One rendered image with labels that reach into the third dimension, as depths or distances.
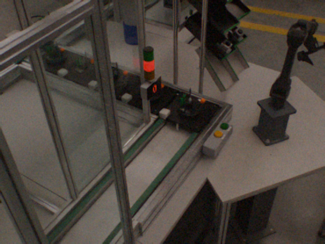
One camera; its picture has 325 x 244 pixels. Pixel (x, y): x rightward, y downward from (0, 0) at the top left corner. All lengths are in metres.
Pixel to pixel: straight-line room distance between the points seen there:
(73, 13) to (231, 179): 1.32
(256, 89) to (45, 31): 1.86
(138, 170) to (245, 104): 0.82
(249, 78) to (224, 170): 0.81
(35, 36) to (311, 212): 2.54
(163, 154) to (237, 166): 0.37
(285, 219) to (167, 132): 1.23
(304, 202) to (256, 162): 1.08
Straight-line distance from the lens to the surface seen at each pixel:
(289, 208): 3.00
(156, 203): 1.73
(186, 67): 2.65
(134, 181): 1.86
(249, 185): 1.94
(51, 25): 0.81
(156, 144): 2.02
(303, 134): 2.26
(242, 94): 2.44
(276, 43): 4.71
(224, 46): 2.12
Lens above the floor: 2.35
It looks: 43 degrees down
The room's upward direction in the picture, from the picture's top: 2 degrees counter-clockwise
